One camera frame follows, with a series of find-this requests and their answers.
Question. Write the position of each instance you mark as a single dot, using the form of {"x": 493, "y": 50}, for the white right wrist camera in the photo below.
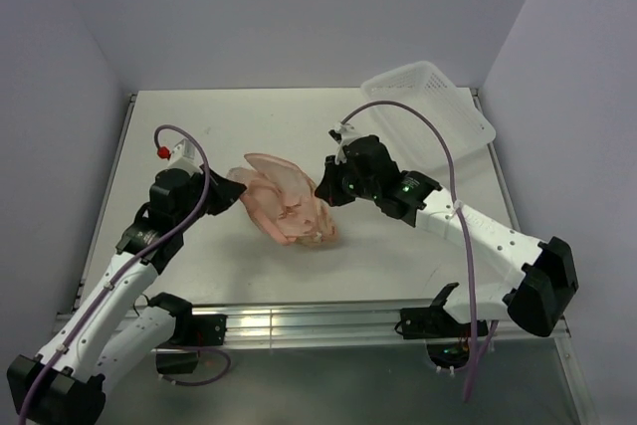
{"x": 343, "y": 134}

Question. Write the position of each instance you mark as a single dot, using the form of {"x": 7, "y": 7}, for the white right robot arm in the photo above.
{"x": 537, "y": 278}

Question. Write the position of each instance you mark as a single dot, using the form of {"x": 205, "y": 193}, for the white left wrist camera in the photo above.
{"x": 182, "y": 156}

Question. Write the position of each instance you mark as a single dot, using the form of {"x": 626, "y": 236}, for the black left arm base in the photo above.
{"x": 198, "y": 349}

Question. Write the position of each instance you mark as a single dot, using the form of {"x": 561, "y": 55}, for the white perforated plastic basket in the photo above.
{"x": 426, "y": 89}

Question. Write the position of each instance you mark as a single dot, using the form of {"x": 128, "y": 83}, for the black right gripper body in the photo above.
{"x": 354, "y": 187}

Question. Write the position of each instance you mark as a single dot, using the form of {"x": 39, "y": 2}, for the pink floral mesh laundry bag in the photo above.
{"x": 280, "y": 200}

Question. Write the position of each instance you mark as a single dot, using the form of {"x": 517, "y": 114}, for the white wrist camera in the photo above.
{"x": 182, "y": 156}
{"x": 343, "y": 134}

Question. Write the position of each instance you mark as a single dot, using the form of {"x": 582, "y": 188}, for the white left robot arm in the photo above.
{"x": 68, "y": 380}

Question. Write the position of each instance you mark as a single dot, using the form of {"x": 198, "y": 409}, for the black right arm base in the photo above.
{"x": 433, "y": 321}

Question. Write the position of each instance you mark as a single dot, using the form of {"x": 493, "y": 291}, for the aluminium rail frame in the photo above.
{"x": 343, "y": 293}

